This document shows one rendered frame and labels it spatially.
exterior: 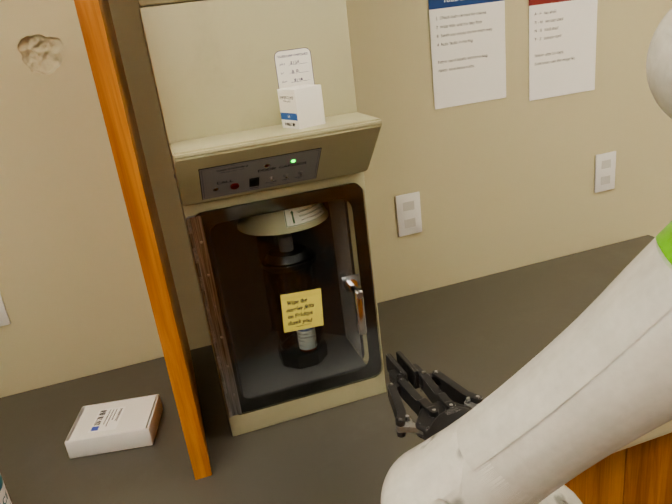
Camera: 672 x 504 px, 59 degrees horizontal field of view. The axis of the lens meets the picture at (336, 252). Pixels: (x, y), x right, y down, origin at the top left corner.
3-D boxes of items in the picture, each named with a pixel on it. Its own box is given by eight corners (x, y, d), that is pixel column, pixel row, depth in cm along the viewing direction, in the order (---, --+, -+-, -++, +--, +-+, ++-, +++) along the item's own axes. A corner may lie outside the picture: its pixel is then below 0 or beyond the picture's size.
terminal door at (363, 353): (232, 415, 112) (188, 214, 98) (381, 373, 120) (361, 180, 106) (232, 417, 112) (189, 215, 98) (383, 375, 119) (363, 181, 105)
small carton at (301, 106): (282, 127, 95) (276, 89, 93) (308, 121, 97) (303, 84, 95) (299, 129, 91) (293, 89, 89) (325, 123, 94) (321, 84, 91)
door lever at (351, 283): (361, 322, 114) (348, 325, 113) (356, 277, 111) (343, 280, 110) (371, 334, 109) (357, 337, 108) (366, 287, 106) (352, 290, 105)
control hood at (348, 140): (180, 203, 98) (167, 143, 94) (364, 168, 106) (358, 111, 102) (185, 221, 87) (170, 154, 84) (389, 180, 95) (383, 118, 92)
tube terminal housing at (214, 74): (216, 373, 137) (137, 17, 110) (348, 338, 145) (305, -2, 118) (231, 437, 114) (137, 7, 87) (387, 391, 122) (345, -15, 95)
